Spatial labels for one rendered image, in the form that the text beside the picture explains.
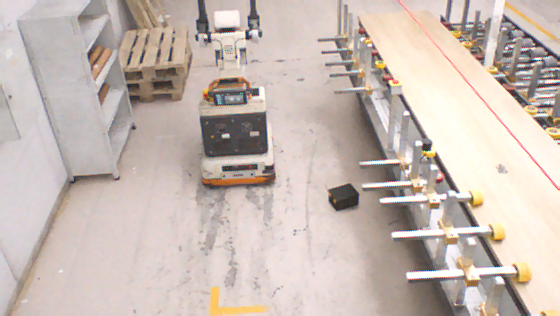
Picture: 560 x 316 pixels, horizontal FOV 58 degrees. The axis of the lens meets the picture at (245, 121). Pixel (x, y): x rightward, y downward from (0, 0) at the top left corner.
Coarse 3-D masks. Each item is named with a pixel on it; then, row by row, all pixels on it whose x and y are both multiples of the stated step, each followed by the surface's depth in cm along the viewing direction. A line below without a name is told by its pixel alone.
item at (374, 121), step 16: (352, 80) 440; (368, 112) 387; (384, 128) 366; (384, 144) 349; (384, 160) 343; (416, 208) 292; (416, 224) 281; (432, 240) 270; (432, 256) 261; (448, 288) 243; (448, 304) 236; (464, 304) 234
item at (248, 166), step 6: (246, 162) 417; (252, 162) 417; (258, 162) 416; (216, 168) 419; (222, 168) 419; (228, 168) 419; (234, 168) 419; (240, 168) 419; (246, 168) 419; (252, 168) 419; (258, 168) 418
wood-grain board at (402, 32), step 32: (384, 32) 467; (416, 32) 461; (448, 32) 455; (416, 64) 406; (448, 64) 401; (480, 64) 397; (416, 96) 362; (448, 96) 359; (448, 128) 324; (480, 128) 321; (512, 128) 318; (448, 160) 296; (480, 160) 293; (512, 160) 291; (544, 160) 289; (512, 192) 268; (544, 192) 266; (480, 224) 250; (512, 224) 248; (544, 224) 246; (512, 256) 231; (544, 256) 230; (544, 288) 215
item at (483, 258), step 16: (400, 96) 379; (400, 112) 382; (416, 128) 345; (432, 160) 317; (448, 176) 291; (464, 208) 271; (464, 224) 272; (464, 240) 273; (480, 240) 253; (480, 256) 254; (512, 288) 222; (512, 304) 223
